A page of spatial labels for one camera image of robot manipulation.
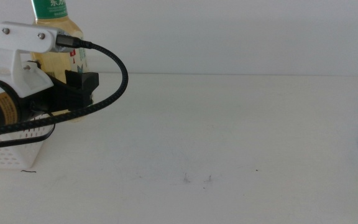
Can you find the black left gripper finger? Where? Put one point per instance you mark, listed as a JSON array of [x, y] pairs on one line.
[[82, 81]]

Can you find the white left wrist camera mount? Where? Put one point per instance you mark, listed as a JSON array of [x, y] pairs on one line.
[[8, 40]]

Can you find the white perforated plastic basket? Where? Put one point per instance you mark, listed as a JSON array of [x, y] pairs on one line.
[[14, 155]]

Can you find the small black thread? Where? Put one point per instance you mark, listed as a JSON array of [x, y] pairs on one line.
[[28, 171]]

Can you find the yellow tea bottle green label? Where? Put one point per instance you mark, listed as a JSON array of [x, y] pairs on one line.
[[53, 63]]

